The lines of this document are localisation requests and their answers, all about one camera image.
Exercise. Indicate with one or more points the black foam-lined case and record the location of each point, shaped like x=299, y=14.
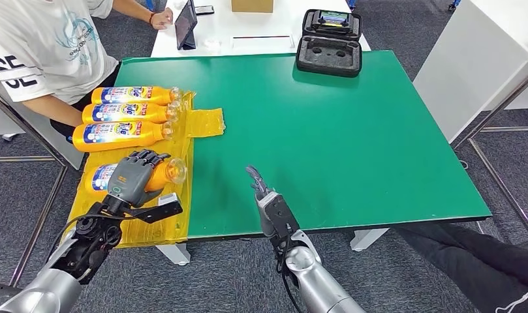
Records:
x=328, y=65

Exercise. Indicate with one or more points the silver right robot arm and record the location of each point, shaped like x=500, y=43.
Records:
x=315, y=281

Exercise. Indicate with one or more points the brown cardboard box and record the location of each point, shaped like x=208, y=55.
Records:
x=251, y=6

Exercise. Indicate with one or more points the blue frame foot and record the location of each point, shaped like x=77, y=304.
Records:
x=149, y=4
x=454, y=5
x=352, y=4

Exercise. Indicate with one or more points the person's left hand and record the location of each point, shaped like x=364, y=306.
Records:
x=163, y=19

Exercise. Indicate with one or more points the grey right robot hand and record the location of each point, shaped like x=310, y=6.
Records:
x=263, y=194

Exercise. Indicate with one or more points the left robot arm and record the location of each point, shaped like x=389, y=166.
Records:
x=65, y=263

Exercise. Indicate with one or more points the yellow taped cardboard mat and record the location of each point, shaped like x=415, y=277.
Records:
x=177, y=207

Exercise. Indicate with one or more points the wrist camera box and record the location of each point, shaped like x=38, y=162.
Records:
x=160, y=209
x=279, y=216

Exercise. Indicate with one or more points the black garment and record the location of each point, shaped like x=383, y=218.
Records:
x=475, y=263

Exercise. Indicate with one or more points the white flat panel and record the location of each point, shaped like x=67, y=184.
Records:
x=263, y=46

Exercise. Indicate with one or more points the black smartphone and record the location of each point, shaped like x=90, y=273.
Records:
x=204, y=10

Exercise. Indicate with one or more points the orange detergent bottle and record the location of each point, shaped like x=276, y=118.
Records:
x=160, y=96
x=164, y=175
x=151, y=136
x=155, y=113

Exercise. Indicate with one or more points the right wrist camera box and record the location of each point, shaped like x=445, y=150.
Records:
x=279, y=216

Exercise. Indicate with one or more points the steel table frame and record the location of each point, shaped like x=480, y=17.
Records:
x=52, y=147
x=501, y=185

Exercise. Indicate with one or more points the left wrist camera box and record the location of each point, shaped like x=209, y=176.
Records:
x=160, y=209

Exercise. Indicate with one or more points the person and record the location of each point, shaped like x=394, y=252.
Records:
x=43, y=47

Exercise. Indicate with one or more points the crumpled white paper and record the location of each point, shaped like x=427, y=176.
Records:
x=211, y=43

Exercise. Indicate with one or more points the white table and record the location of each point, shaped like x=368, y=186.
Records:
x=255, y=26

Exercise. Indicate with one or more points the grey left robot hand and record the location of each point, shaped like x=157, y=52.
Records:
x=129, y=179

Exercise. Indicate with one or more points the black handheld controller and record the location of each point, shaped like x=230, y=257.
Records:
x=333, y=19

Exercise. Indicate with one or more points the white table foot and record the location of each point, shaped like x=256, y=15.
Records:
x=174, y=255
x=367, y=239

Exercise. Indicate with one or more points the black tablet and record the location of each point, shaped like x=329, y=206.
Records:
x=186, y=23

